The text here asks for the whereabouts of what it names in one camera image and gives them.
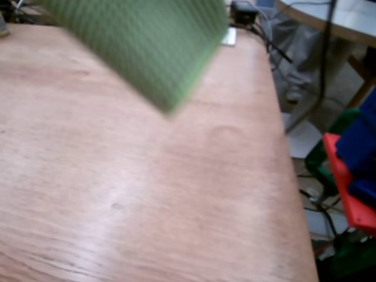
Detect green waffle cloth black trim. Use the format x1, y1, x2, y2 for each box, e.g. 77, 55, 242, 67
38, 0, 229, 116

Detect white keyboard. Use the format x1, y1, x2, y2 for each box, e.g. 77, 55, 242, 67
220, 27, 237, 47

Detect white sheet on floor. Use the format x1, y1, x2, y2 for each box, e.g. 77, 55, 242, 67
286, 120, 323, 159

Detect person leg grey trousers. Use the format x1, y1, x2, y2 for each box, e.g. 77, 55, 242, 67
268, 11, 327, 103

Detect black power adapter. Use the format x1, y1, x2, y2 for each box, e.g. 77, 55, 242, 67
230, 0, 258, 26

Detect wooden table leg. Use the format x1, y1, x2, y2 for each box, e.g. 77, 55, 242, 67
346, 51, 376, 109

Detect round white table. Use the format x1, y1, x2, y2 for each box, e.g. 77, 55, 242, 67
274, 0, 376, 48

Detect grey object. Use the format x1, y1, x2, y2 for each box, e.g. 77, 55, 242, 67
0, 14, 9, 38

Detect black adapter cable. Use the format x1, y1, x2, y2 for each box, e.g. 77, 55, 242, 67
251, 22, 293, 71

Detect black hanging cable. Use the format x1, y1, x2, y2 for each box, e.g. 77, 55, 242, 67
318, 0, 337, 102

